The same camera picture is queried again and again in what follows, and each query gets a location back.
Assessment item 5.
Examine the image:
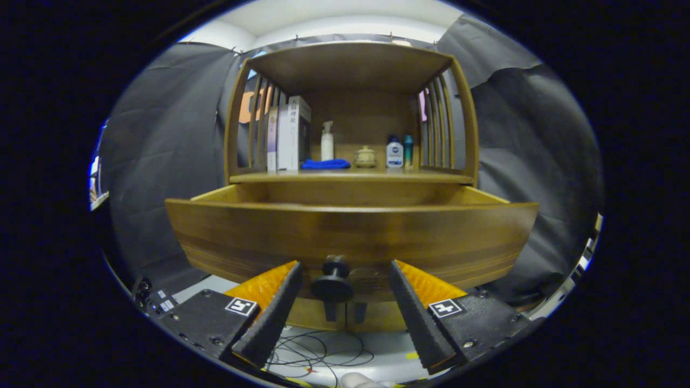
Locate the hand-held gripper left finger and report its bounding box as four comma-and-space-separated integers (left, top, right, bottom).
156, 261, 303, 370

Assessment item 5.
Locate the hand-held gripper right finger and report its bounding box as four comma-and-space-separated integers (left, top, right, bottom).
388, 260, 545, 375

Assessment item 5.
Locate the wooden drawer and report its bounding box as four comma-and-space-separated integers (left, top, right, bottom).
164, 183, 540, 303

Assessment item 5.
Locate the wooden cabinet door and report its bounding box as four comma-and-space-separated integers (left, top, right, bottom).
286, 297, 348, 330
348, 302, 408, 332

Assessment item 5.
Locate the wooden countertop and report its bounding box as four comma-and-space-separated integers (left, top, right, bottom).
229, 168, 475, 185

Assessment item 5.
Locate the wooden cabinet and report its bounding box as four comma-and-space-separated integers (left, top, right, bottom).
224, 42, 480, 332

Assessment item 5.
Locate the small black device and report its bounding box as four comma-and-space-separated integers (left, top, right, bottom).
132, 278, 178, 316

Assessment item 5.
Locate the blue cloth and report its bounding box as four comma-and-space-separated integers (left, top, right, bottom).
301, 158, 352, 171

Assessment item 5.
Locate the white lotion bottle blue cap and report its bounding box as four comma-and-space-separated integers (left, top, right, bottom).
386, 135, 404, 169

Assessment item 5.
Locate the beige lidded ceramic jar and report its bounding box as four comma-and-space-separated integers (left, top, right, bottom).
354, 145, 378, 168

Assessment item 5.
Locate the thin purple book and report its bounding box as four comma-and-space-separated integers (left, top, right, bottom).
266, 106, 279, 173

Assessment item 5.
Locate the thick white book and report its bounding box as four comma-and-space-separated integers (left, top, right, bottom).
277, 96, 312, 173

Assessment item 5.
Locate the white spray bottle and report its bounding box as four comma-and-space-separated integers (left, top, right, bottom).
321, 121, 335, 161

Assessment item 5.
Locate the black backdrop cloth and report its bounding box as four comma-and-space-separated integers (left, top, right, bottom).
100, 13, 603, 308

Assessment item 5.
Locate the black cable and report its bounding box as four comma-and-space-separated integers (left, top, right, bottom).
267, 331, 375, 386

